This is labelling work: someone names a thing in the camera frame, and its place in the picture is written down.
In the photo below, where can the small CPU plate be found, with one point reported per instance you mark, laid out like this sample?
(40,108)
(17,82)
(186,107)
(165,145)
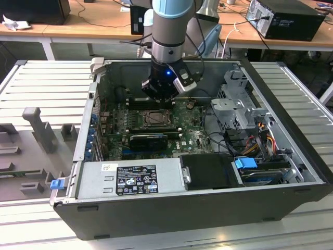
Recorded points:
(157,117)

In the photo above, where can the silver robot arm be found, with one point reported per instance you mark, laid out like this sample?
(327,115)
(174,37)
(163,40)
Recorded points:
(169,26)

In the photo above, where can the black RAM slot bank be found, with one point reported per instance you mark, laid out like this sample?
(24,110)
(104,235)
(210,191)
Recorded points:
(140,104)
(156,129)

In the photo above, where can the CPU socket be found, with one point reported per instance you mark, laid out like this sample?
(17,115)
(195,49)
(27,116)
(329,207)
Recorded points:
(174,122)

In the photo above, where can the round coin battery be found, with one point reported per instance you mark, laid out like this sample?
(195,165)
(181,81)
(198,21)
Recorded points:
(190,105)

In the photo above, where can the black graphics card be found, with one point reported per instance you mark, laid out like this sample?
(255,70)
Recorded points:
(148,143)

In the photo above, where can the green motherboard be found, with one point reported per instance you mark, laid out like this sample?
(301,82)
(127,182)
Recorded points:
(192,140)

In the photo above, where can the small black computer box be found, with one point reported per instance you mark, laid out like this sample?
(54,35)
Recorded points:
(136,23)

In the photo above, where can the silver drive cage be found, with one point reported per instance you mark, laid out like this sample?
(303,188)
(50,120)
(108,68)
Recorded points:
(226,106)

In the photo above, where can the pale blue teach pendant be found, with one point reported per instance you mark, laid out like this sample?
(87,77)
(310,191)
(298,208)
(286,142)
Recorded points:
(212,39)

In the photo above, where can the wooden desk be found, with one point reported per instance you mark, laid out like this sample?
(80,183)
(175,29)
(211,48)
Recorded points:
(78,31)
(242,39)

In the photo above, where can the black plastic shroud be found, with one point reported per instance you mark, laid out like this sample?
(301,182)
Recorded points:
(208,172)

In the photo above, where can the hard disk in blue carrier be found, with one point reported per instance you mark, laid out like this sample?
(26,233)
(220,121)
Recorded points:
(244,165)

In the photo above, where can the silver power supply unit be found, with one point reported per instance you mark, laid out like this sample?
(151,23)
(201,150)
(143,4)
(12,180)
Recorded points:
(91,179)

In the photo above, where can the black open PC case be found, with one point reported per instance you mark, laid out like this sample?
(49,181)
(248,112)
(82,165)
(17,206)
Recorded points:
(156,218)

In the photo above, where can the blue case latch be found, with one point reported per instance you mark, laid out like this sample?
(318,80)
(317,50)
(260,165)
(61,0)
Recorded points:
(57,184)

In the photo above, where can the black desktop PC tower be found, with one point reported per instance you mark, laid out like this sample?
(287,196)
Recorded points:
(294,23)

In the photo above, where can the grey parts rack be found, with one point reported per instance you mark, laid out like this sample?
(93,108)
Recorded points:
(33,159)

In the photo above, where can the large black box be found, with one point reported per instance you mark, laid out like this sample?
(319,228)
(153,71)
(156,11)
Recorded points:
(33,11)

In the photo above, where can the crumpled white paper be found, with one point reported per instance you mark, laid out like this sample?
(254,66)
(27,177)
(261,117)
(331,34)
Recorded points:
(15,24)

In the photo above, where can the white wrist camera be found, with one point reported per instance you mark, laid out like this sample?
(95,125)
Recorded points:
(182,86)

